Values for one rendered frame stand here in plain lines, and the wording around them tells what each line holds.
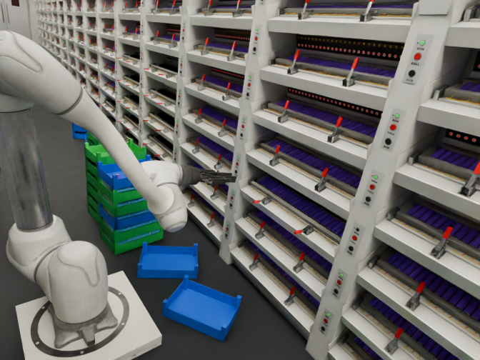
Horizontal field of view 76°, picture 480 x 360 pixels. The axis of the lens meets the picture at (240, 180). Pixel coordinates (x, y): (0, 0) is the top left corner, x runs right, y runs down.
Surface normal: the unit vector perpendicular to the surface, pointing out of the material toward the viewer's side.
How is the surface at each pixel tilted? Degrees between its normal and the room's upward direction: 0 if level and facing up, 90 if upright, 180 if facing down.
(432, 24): 90
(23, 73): 99
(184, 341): 0
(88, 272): 70
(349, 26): 111
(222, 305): 0
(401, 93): 90
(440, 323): 20
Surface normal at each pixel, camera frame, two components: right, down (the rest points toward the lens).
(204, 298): 0.15, -0.91
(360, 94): -0.80, 0.44
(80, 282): 0.57, 0.16
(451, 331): -0.14, -0.81
